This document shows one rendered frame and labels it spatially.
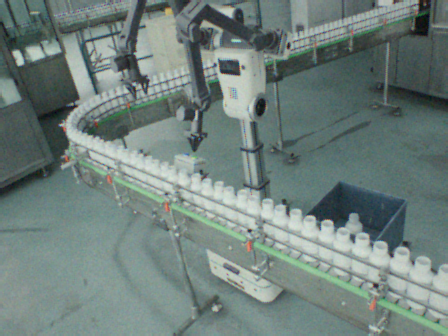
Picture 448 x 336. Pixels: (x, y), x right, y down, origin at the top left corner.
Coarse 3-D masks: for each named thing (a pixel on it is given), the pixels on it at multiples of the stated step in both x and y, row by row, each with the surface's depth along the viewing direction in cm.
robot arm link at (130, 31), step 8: (136, 0) 174; (144, 0) 176; (136, 8) 174; (144, 8) 177; (128, 16) 175; (136, 16) 175; (128, 24) 174; (136, 24) 176; (128, 32) 173; (136, 32) 176; (120, 40) 176; (128, 40) 174; (136, 40) 177; (120, 48) 177; (128, 48) 175
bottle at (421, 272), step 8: (416, 264) 104; (424, 264) 106; (416, 272) 105; (424, 272) 104; (432, 272) 106; (416, 280) 105; (424, 280) 104; (432, 280) 105; (408, 288) 109; (416, 288) 106; (416, 296) 108; (424, 296) 107; (416, 304) 109
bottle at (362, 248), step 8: (360, 240) 115; (368, 240) 115; (352, 248) 118; (360, 248) 116; (368, 248) 116; (360, 256) 116; (368, 256) 116; (352, 264) 121; (360, 264) 118; (360, 272) 120; (368, 272) 120; (360, 280) 121
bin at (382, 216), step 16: (336, 192) 180; (352, 192) 178; (368, 192) 172; (320, 208) 172; (336, 208) 185; (352, 208) 182; (368, 208) 176; (384, 208) 170; (400, 208) 157; (320, 224) 157; (336, 224) 187; (368, 224) 180; (384, 224) 174; (400, 224) 162; (384, 240) 151; (400, 240) 169
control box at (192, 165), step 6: (180, 156) 188; (186, 156) 189; (174, 162) 191; (180, 162) 188; (186, 162) 185; (192, 162) 182; (198, 162) 184; (204, 162) 187; (180, 168) 189; (186, 168) 186; (192, 168) 183; (198, 168) 185; (204, 168) 188
